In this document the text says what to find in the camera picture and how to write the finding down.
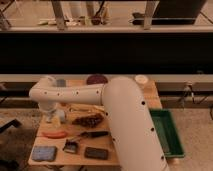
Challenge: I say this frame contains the grey-blue towel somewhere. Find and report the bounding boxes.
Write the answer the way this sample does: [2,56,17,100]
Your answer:
[46,109,66,123]

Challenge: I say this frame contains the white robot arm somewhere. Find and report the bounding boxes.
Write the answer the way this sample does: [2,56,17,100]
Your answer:
[29,76,170,171]

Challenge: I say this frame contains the purple bowl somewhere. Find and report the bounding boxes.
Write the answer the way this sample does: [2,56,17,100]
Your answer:
[86,74,108,85]

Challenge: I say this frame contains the orange carrot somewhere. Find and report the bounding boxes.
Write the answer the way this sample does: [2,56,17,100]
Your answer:
[42,131,68,139]

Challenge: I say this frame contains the wooden table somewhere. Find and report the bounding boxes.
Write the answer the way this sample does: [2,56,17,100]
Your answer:
[27,79,181,167]

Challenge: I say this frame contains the blue sponge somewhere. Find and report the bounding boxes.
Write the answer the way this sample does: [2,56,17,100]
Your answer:
[31,146,57,162]

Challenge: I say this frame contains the dark red grape bunch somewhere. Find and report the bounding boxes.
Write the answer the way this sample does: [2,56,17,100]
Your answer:
[72,114,103,128]

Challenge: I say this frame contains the yellow bananas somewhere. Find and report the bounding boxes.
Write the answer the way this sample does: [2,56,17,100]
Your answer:
[91,105,106,114]

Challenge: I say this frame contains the black rectangular block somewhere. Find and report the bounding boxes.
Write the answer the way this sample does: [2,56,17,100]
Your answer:
[84,147,109,160]

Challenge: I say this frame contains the green plastic tray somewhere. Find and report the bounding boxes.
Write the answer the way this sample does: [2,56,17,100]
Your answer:
[150,109,185,159]

